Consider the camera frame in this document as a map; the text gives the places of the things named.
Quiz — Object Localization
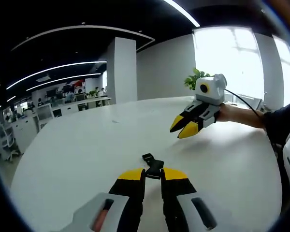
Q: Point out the potted green plant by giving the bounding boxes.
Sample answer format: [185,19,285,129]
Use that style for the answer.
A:
[184,68,212,91]

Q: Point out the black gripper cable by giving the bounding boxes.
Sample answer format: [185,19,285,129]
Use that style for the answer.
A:
[224,88,285,148]

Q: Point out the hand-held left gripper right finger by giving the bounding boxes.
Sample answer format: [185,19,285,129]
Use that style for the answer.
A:
[160,167,219,232]

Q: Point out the white mesh office chair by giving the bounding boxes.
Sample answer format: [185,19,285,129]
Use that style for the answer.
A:
[35,103,55,129]

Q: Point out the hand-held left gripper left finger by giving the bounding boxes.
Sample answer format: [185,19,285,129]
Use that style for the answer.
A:
[55,168,145,232]

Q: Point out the person's right hand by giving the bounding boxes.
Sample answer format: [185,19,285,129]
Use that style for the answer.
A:
[216,102,236,123]

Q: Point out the long curved ceiling light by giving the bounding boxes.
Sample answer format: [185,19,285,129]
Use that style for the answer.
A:
[162,0,201,28]

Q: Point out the straight ceiling light strip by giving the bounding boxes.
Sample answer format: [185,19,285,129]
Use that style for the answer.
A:
[26,72,103,92]
[5,60,108,90]

